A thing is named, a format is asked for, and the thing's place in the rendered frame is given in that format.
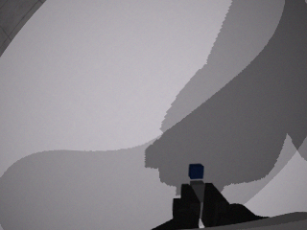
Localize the grey rod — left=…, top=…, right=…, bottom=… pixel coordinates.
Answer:
left=190, top=180, right=205, bottom=219

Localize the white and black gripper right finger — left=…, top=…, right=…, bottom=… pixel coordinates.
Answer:
left=201, top=183, right=269, bottom=227

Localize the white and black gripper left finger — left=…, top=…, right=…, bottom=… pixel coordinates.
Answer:
left=152, top=184, right=201, bottom=230

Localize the small blue cube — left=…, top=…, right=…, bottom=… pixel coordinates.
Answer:
left=189, top=164, right=204, bottom=179

